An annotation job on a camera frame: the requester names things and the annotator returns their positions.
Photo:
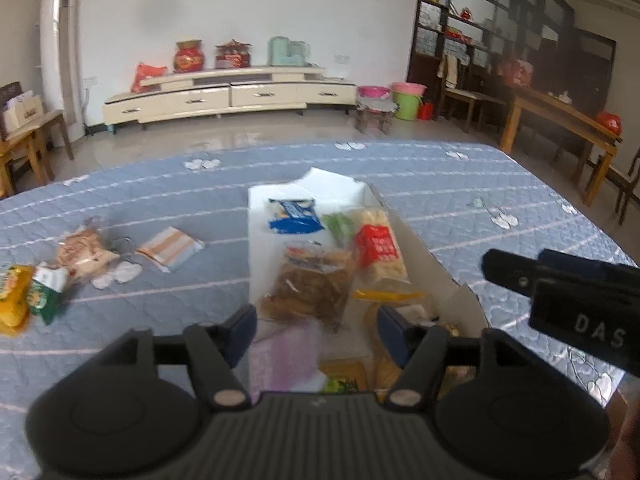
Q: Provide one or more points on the yellow snack packet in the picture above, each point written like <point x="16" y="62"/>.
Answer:
<point x="12" y="300"/>

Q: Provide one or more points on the green snack packet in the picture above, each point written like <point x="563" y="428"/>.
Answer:
<point x="45" y="297"/>

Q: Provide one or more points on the green and white packet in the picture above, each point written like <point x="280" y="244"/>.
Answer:
<point x="337" y="225"/>

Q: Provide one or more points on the beige red label packet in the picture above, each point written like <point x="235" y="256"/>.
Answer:
<point x="82" y="255"/>

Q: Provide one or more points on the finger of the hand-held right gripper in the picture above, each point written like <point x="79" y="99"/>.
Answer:
<point x="507" y="270"/>

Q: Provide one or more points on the white standing air conditioner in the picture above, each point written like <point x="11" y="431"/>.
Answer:
<point x="52" y="60"/>

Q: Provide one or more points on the yellow-edged egg roll packet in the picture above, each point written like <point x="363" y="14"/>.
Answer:
<point x="390" y="295"/>

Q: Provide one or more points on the red and gold jar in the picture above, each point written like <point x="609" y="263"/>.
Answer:
<point x="189" y="57"/>

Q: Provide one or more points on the mint green kitchen appliance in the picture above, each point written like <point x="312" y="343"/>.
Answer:
<point x="285" y="52"/>

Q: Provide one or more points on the cream TV cabinet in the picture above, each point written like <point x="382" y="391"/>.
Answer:
<point x="200" y="100"/>

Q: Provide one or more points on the dark wooden chair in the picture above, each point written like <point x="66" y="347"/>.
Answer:
<point x="622" y="185"/>

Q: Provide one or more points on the cream cloth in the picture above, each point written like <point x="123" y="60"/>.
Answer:
<point x="450" y="71"/>

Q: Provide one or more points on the purple snack packet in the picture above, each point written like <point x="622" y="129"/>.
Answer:
<point x="285" y="355"/>

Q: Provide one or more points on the red gift bag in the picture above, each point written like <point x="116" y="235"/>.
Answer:
<point x="515" y="74"/>

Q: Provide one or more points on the red label rice cracker packet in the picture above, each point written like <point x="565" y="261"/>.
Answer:
<point x="377" y="250"/>

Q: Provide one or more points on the white orange striped packet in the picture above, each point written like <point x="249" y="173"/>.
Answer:
<point x="170" y="250"/>

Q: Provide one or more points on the light wooden chair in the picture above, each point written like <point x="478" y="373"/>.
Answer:
<point x="20" y="152"/>

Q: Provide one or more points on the small wooden stool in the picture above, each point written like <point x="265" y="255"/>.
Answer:
<point x="375" y="112"/>

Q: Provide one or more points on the small red container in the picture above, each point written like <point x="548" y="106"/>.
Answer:
<point x="426" y="111"/>

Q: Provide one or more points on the wooden table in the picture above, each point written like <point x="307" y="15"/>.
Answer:
<point x="560" y="115"/>

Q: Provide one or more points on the green bucket pink rim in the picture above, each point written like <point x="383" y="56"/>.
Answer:
<point x="407" y="105"/>

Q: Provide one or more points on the pink basin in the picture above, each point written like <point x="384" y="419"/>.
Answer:
<point x="374" y="92"/>

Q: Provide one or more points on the red pavilion ornament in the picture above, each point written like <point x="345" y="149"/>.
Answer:
<point x="233" y="56"/>

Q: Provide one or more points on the clear biscuit stick packet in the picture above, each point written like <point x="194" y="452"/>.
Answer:
<point x="310" y="285"/>

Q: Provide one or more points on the dark chair with cloth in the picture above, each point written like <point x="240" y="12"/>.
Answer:
<point x="475" y="100"/>

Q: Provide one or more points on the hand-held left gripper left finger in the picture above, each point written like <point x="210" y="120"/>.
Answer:
<point x="242" y="332"/>

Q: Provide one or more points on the red round ornament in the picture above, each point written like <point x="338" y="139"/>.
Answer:
<point x="608" y="123"/>

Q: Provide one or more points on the red plastic bag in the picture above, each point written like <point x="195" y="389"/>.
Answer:
<point x="147" y="79"/>

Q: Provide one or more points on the brown cracker packet green ends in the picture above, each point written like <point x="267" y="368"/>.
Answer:
<point x="345" y="372"/>

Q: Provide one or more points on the white cardboard box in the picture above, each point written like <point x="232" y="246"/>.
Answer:
<point x="262" y="260"/>

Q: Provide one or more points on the blue snack packet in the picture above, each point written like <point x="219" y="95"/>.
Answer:
<point x="295" y="217"/>

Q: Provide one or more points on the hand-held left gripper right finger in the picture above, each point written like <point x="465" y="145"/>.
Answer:
<point x="392" y="335"/>

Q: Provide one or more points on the white gift bag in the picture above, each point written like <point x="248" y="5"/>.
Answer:
<point x="22" y="112"/>

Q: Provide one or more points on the dark wooden shelf cabinet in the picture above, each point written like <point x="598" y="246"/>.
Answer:
<point x="500" y="10"/>

